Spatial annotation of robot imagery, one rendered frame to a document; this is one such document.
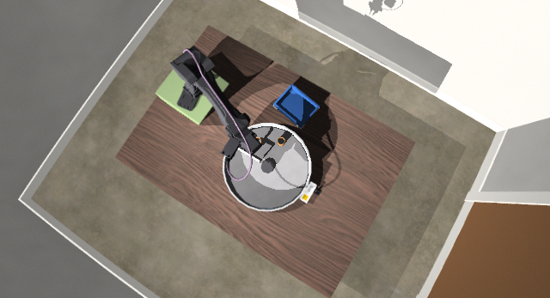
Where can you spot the blue open crate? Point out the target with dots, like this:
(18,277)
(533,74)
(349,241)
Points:
(296,105)

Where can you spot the grey round turntable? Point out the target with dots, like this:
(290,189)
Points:
(278,173)

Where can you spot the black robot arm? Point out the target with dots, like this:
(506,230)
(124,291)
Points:
(186,68)

